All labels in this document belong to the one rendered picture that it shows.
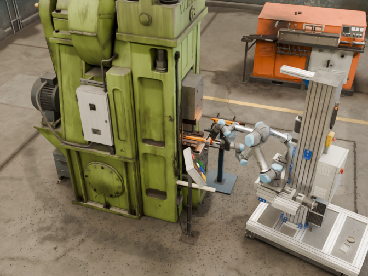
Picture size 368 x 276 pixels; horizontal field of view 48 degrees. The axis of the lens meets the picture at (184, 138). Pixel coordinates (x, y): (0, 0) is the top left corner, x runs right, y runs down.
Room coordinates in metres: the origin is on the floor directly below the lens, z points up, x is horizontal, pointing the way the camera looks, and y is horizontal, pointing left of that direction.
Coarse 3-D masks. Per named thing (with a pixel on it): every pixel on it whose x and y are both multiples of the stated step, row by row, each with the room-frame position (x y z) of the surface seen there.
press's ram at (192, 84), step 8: (184, 80) 3.84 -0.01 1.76; (192, 80) 3.84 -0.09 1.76; (200, 80) 3.87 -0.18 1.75; (184, 88) 3.73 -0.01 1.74; (192, 88) 3.70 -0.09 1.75; (200, 88) 3.88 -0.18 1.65; (184, 96) 3.73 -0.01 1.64; (192, 96) 3.70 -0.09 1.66; (200, 96) 3.88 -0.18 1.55; (184, 104) 3.73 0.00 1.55; (192, 104) 3.70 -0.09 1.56; (200, 104) 3.89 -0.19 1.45; (184, 112) 3.73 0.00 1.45; (192, 112) 3.70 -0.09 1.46
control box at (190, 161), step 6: (186, 150) 3.41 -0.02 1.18; (186, 156) 3.32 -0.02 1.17; (192, 156) 3.31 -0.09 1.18; (186, 162) 3.23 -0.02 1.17; (192, 162) 3.19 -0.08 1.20; (198, 162) 3.37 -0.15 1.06; (186, 168) 3.14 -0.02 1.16; (192, 168) 3.11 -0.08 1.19; (198, 168) 3.23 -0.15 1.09; (192, 174) 3.11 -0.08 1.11; (198, 174) 3.11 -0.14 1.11; (198, 180) 3.11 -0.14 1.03; (204, 180) 3.14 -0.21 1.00
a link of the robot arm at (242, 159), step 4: (264, 128) 3.68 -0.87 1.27; (264, 132) 3.64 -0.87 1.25; (268, 132) 3.65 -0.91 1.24; (264, 136) 3.60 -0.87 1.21; (268, 136) 3.62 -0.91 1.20; (264, 140) 3.59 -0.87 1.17; (260, 144) 3.59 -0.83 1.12; (248, 152) 3.58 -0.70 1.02; (252, 152) 3.57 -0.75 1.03; (240, 156) 3.61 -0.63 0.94; (244, 156) 3.57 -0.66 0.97; (248, 156) 3.56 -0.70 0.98; (240, 160) 3.55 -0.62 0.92; (244, 160) 3.53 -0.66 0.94; (244, 164) 3.53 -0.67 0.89
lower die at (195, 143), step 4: (196, 136) 3.92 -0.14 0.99; (200, 136) 3.92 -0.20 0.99; (184, 140) 3.85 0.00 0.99; (188, 140) 3.85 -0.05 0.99; (192, 140) 3.85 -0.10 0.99; (196, 140) 3.84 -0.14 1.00; (184, 144) 3.79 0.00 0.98; (188, 144) 3.79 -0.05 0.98; (192, 144) 3.79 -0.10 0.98; (196, 144) 3.78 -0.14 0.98; (192, 148) 3.75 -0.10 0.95; (196, 148) 3.76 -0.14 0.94
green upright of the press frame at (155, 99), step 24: (144, 48) 3.60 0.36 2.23; (168, 48) 3.52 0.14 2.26; (144, 72) 3.60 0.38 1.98; (168, 72) 3.52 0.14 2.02; (144, 96) 3.66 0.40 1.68; (168, 96) 3.52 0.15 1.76; (144, 120) 3.66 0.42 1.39; (168, 120) 3.51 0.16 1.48; (144, 144) 3.60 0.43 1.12; (168, 144) 3.51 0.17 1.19; (144, 168) 3.63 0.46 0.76; (168, 168) 3.51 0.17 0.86; (144, 192) 3.62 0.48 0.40; (168, 192) 3.52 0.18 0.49; (168, 216) 3.51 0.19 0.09
